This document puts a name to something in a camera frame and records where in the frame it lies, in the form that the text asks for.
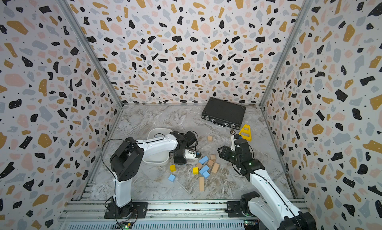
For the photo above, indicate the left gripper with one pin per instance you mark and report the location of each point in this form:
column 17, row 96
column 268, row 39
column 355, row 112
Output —
column 181, row 162

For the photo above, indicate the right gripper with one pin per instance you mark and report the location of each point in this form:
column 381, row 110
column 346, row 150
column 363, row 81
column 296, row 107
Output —
column 225, row 152

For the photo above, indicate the white rectangular tray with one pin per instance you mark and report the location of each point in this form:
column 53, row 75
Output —
column 158, row 159

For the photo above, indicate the blue cube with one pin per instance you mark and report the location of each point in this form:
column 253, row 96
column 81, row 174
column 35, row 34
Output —
column 172, row 178

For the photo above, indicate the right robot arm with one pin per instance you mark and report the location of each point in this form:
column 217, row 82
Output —
column 267, row 203

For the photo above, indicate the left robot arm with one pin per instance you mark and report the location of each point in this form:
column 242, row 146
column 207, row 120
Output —
column 126, row 160

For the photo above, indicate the yellow plastic triangle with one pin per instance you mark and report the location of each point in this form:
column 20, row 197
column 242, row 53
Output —
column 245, row 132

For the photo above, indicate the wooden block right pile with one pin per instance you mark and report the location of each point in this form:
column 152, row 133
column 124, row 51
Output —
column 215, row 168

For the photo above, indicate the yellow cube center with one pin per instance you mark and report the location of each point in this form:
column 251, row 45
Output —
column 195, row 170

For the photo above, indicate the yellow cube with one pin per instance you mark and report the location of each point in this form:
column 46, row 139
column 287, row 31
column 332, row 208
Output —
column 195, row 170
column 172, row 168

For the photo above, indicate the yellow cube left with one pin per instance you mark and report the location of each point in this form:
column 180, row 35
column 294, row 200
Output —
column 172, row 168

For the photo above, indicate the wooden cube middle pile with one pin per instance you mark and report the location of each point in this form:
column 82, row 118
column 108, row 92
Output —
column 210, row 163

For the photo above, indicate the blue block lower long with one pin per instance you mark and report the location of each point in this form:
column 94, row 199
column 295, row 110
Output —
column 204, row 169

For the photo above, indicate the small blue block lower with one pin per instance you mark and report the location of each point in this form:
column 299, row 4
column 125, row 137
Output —
column 206, row 174

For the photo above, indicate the long wooden block front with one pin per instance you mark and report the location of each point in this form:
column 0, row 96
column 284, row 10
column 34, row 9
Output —
column 201, row 183

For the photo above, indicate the black briefcase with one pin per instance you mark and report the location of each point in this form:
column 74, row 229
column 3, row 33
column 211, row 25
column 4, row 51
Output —
column 224, row 113

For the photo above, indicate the green lit circuit board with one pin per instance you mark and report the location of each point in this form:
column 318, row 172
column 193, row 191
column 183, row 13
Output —
column 124, row 225

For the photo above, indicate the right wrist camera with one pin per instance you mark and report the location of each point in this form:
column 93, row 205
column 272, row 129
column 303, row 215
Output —
column 233, row 139

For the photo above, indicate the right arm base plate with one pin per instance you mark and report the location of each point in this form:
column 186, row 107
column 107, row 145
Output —
column 237, row 209

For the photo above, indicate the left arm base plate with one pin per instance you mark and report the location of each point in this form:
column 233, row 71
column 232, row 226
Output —
column 132, row 210

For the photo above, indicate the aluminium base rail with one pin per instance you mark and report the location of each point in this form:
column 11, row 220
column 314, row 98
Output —
column 161, row 215

